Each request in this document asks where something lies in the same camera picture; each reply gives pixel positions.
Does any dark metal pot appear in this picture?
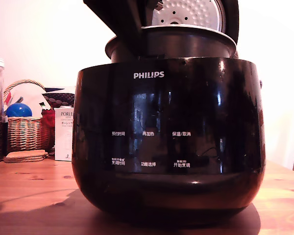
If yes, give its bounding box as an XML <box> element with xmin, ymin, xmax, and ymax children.
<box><xmin>105</xmin><ymin>24</ymin><xmax>237</xmax><ymax>63</ymax></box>

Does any black rice cooker lid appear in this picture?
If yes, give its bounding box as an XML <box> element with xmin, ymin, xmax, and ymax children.
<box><xmin>150</xmin><ymin>0</ymin><xmax>240</xmax><ymax>59</ymax></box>

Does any black Philips rice cooker body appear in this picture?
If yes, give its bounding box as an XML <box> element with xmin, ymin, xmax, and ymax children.
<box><xmin>71</xmin><ymin>57</ymin><xmax>267</xmax><ymax>219</ymax></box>

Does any patterned brown bowl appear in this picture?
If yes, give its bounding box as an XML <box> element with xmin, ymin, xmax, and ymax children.
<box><xmin>42</xmin><ymin>92</ymin><xmax>75</xmax><ymax>109</ymax></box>

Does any white paper sheet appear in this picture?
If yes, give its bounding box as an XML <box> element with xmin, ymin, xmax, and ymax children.
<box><xmin>4</xmin><ymin>84</ymin><xmax>48</xmax><ymax>117</ymax></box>

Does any red knitted item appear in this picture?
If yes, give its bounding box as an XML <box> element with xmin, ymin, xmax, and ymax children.
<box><xmin>41</xmin><ymin>109</ymin><xmax>56</xmax><ymax>134</ymax></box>

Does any white Porlex box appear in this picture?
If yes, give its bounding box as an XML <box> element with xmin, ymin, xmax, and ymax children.
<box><xmin>54</xmin><ymin>107</ymin><xmax>74</xmax><ymax>162</ymax></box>

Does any blue ball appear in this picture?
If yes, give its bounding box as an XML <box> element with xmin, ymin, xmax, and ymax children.
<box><xmin>5</xmin><ymin>102</ymin><xmax>33</xmax><ymax>118</ymax></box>

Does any woven wicker basket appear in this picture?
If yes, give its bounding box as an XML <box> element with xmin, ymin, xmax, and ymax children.
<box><xmin>3</xmin><ymin>79</ymin><xmax>55</xmax><ymax>153</ymax></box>

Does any cork coaster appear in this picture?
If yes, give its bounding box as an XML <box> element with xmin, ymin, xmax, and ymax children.
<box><xmin>5</xmin><ymin>149</ymin><xmax>49</xmax><ymax>159</ymax></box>
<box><xmin>3</xmin><ymin>154</ymin><xmax>48</xmax><ymax>164</ymax></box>

